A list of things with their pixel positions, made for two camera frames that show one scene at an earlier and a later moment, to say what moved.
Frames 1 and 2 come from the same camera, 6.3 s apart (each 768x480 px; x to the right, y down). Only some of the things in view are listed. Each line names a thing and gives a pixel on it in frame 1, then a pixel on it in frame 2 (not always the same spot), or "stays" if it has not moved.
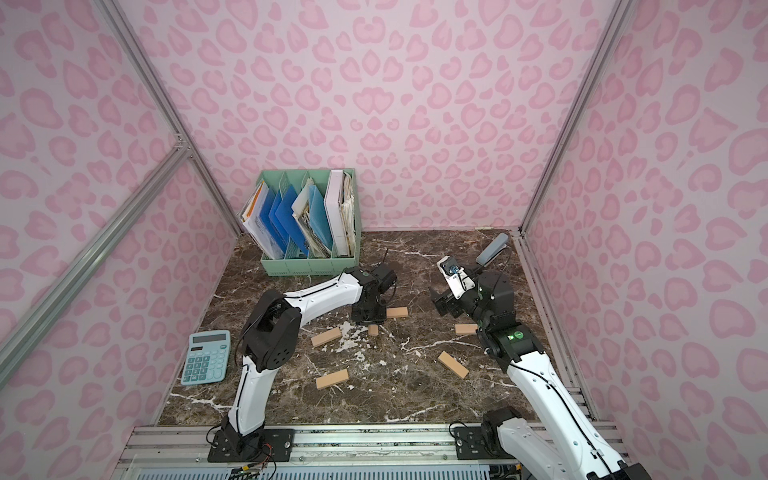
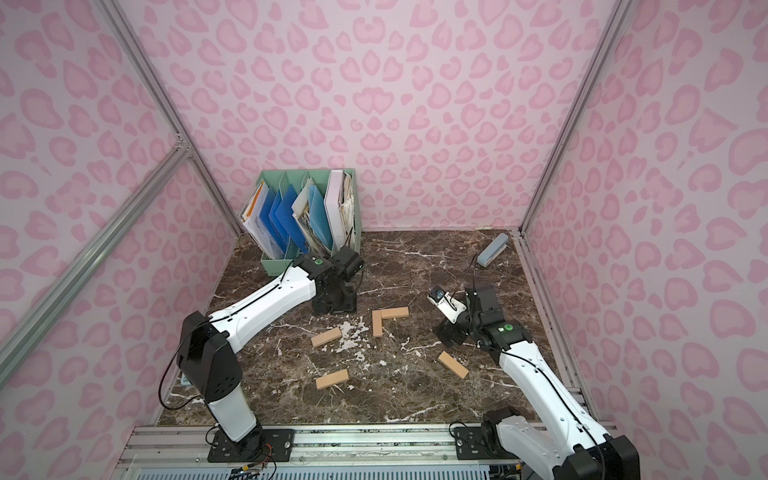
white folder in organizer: (335, 205) stays
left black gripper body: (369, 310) to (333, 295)
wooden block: (453, 365) stays
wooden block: (397, 312) stays
